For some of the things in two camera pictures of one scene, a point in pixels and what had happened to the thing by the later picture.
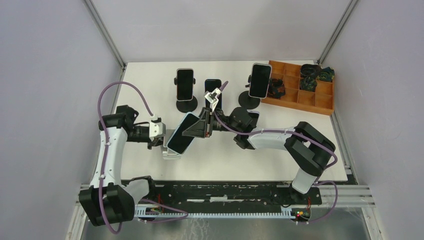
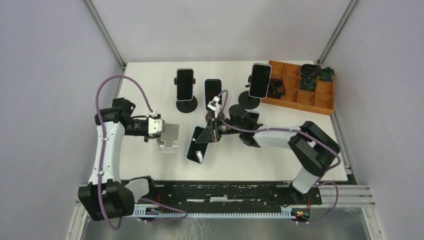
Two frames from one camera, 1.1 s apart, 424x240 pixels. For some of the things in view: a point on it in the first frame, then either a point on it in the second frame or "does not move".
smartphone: [185, 84] does not move
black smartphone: [211, 85] does not move
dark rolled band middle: [308, 83] does not move
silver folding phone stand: [167, 153] → [170, 135]
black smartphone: [178, 143] → [196, 151]
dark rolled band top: [310, 69] does not move
